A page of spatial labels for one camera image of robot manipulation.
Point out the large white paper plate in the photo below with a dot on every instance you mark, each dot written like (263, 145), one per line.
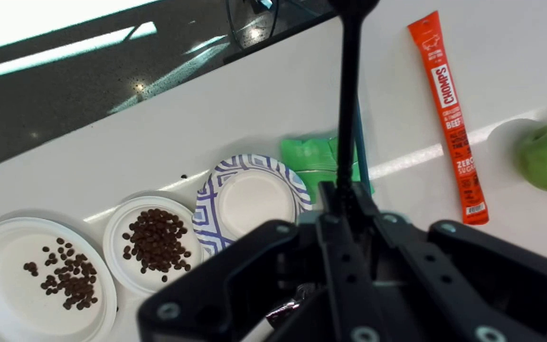
(39, 278)

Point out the blue patterned paper bowl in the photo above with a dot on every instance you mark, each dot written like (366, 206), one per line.
(256, 202)

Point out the green crumpled packet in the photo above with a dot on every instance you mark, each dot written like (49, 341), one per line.
(313, 162)

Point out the black ladle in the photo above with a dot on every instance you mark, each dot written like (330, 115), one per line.
(349, 96)

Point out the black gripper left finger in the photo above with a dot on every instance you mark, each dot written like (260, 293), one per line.
(248, 286)

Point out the small white paper plate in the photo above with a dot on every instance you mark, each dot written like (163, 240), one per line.
(157, 244)

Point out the orange stick packet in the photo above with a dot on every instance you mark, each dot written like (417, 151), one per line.
(448, 107)

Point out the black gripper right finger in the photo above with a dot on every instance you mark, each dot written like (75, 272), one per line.
(476, 278)

